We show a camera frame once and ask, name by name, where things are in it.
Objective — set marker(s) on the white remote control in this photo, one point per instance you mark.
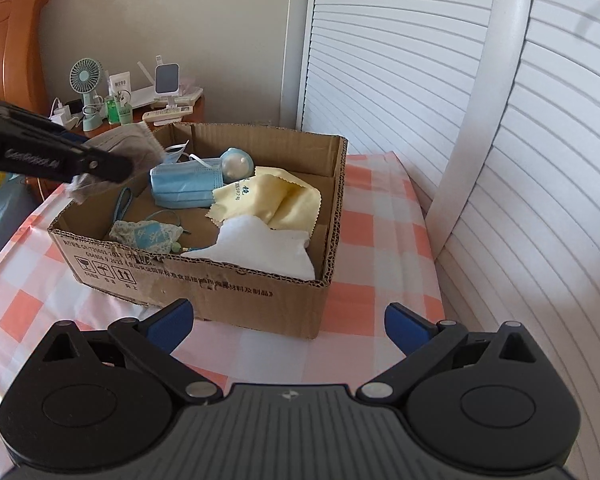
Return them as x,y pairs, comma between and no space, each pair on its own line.
167,112

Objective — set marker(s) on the white cloth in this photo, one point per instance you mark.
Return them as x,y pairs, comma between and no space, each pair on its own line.
260,250

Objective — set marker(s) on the grey mask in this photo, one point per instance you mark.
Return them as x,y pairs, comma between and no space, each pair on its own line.
137,146

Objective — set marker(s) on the white carton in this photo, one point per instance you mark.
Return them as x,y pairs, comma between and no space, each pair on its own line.
120,85

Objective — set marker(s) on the green desk fan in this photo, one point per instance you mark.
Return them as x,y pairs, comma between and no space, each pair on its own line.
85,74

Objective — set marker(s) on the white charger plug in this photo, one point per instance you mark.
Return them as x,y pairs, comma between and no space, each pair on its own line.
59,107

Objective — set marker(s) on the white and blue round toy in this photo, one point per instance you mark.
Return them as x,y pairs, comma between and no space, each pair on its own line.
237,165

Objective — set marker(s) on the pale green bottle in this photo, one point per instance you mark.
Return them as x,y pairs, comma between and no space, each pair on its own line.
126,109

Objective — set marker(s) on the wooden nightstand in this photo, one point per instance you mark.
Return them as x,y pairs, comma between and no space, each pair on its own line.
198,111

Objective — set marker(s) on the black adapter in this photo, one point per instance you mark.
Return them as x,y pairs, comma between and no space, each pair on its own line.
74,108

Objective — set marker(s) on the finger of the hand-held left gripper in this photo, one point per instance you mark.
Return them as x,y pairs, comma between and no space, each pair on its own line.
107,167
70,136

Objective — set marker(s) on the white stand with grey screen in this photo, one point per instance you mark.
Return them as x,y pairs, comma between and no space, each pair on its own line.
167,80

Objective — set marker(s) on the green sanitizer bottle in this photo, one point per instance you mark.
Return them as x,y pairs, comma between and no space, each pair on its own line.
113,112

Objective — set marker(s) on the wooden headboard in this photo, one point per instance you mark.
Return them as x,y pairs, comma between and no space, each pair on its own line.
15,35

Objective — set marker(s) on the pink and white checked tablecloth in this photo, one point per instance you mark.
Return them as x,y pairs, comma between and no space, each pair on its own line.
370,220

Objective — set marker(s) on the white louvered door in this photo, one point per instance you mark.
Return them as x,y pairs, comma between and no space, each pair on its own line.
390,60
555,185

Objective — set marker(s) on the brown cardboard box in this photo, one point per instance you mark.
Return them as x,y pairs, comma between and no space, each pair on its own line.
260,305

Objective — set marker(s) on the yellow cleaning cloth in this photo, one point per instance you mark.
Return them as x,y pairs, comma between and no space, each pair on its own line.
260,200

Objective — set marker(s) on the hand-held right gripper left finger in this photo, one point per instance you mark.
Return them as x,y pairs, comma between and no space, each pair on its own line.
172,327

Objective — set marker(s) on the white power strip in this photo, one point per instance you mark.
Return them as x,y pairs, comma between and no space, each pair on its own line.
66,121

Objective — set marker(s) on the blue face mask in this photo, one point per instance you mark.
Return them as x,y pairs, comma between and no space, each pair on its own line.
185,185

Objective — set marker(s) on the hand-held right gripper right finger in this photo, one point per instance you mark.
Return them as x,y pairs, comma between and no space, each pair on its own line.
405,330

